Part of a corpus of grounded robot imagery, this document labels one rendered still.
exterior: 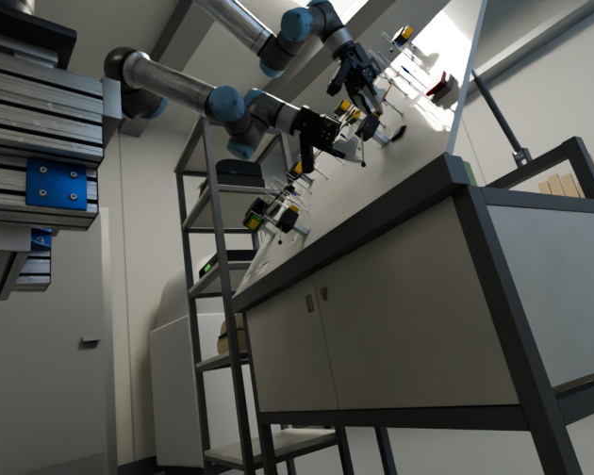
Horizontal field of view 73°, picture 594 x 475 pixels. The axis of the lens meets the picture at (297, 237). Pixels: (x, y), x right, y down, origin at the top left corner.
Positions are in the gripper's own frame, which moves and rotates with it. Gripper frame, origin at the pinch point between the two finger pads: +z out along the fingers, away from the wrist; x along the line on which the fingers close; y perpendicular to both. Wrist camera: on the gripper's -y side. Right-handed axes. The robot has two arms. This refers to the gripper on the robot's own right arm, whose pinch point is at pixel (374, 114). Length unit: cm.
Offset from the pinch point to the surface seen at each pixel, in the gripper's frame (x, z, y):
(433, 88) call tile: -20.8, 3.8, 0.7
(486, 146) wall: 139, 52, 208
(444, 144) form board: -31.2, 15.6, -16.9
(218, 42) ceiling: 212, -138, 88
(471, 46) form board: -22.8, -0.1, 17.4
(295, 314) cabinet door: 36, 40, -40
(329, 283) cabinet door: 14.8, 34.1, -33.4
